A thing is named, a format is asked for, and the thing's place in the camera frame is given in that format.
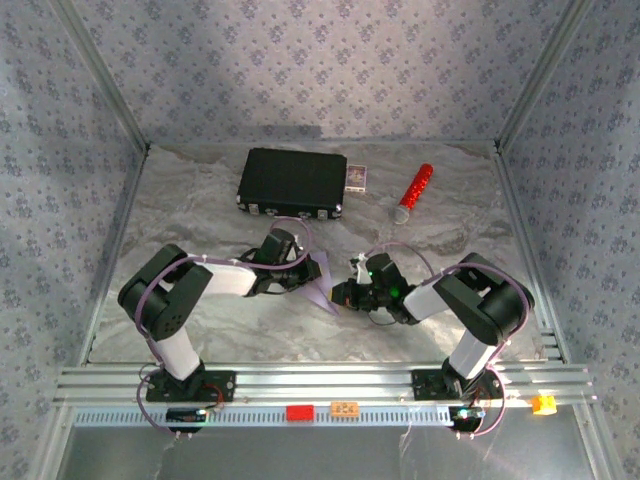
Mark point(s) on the aluminium frame post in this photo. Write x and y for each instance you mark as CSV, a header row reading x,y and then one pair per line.
x,y
541,75

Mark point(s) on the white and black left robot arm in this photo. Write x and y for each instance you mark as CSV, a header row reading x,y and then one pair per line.
x,y
230,280

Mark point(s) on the orange label tag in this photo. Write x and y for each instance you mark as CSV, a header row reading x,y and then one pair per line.
x,y
344,409

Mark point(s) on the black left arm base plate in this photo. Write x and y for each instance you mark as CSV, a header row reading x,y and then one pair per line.
x,y
222,387

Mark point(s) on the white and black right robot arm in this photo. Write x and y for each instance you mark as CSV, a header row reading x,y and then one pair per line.
x,y
425,302

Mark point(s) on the red plastic block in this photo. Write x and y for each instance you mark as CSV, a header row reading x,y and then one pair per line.
x,y
300,413

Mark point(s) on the lilac paper sheet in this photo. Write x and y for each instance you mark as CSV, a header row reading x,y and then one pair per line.
x,y
320,296

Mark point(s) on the aluminium mounting rail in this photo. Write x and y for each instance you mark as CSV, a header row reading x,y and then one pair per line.
x,y
325,380

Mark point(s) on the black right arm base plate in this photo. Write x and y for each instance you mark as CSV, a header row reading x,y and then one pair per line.
x,y
425,385

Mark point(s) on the small printed card box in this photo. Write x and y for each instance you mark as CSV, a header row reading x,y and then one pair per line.
x,y
357,178

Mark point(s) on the yellow plastic block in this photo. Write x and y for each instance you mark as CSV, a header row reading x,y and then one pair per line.
x,y
544,405

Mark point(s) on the black hard case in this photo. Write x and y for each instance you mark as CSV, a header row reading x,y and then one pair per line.
x,y
290,175

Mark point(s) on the aluminium table side rail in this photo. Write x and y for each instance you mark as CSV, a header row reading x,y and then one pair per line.
x,y
114,250
522,225

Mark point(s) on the red toy microphone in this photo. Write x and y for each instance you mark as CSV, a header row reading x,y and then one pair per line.
x,y
415,190

